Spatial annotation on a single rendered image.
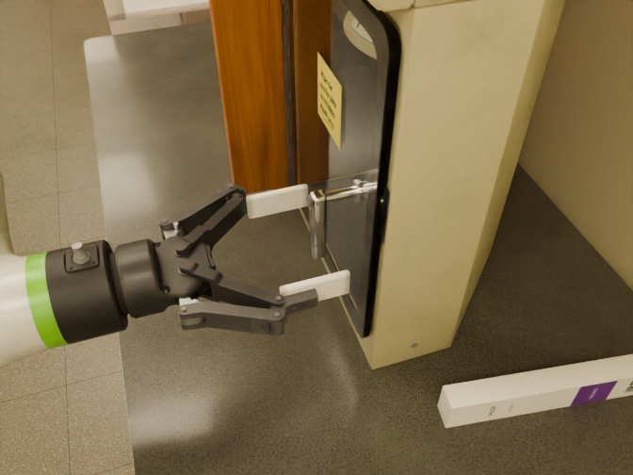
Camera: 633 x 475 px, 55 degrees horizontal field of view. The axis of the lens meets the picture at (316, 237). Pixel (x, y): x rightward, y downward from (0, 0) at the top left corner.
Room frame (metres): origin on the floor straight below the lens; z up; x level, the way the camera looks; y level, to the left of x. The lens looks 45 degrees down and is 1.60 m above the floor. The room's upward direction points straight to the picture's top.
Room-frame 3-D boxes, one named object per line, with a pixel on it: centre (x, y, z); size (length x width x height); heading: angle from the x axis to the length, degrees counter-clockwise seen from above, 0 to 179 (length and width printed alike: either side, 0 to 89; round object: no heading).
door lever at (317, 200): (0.46, -0.02, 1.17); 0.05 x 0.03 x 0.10; 108
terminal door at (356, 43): (0.57, -0.01, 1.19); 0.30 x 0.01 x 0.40; 18
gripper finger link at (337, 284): (0.38, 0.00, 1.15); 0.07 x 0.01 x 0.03; 108
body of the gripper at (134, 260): (0.40, 0.15, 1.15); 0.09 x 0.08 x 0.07; 108
